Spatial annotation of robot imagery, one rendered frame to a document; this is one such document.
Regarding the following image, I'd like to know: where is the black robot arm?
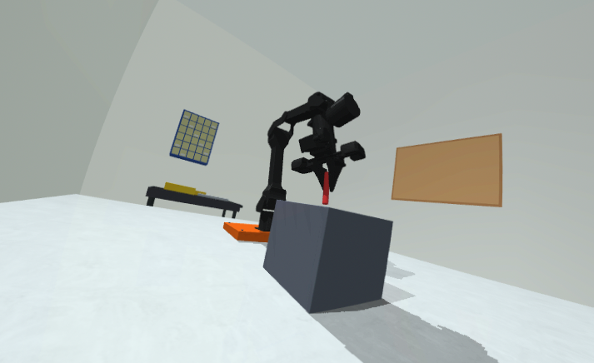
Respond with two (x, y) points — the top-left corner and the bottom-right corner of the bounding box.
(255, 92), (361, 231)

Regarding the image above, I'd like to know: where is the red peg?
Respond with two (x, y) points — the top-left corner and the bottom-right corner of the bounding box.
(322, 172), (329, 205)

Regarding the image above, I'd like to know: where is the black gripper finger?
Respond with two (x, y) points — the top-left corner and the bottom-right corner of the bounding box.
(307, 164), (327, 189)
(326, 158), (347, 192)

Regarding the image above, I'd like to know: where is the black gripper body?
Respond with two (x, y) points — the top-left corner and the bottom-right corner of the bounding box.
(292, 130), (366, 174)

